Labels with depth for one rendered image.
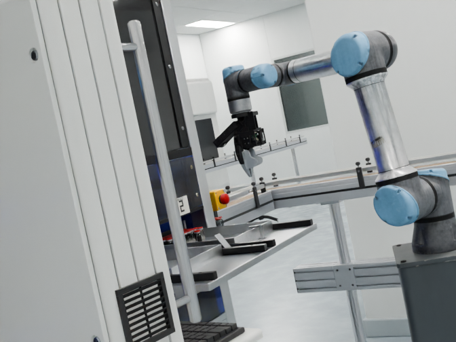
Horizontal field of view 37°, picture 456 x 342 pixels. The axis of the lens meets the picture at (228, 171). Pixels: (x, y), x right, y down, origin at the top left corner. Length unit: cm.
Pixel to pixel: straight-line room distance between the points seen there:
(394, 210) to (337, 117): 182
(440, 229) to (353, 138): 170
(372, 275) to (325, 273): 22
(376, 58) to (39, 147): 99
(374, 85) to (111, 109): 85
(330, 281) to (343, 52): 152
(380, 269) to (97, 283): 201
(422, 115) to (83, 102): 250
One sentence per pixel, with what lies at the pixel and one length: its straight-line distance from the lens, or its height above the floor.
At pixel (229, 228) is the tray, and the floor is 90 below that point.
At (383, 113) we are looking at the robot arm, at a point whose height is 120.
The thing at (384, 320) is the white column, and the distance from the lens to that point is 377.
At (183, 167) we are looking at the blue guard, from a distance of 236.
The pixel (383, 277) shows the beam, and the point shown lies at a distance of 307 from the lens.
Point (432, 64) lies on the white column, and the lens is 347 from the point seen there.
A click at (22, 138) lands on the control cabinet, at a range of 126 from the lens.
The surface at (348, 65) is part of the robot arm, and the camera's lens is 185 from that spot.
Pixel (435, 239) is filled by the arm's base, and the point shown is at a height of 83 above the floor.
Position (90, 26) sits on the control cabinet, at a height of 146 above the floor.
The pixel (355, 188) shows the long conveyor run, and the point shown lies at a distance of 299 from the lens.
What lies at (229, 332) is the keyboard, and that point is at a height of 82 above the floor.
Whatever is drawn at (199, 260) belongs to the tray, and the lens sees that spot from 191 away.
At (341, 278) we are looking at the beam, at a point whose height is 49.
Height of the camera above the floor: 123
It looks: 3 degrees down
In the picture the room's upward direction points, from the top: 12 degrees counter-clockwise
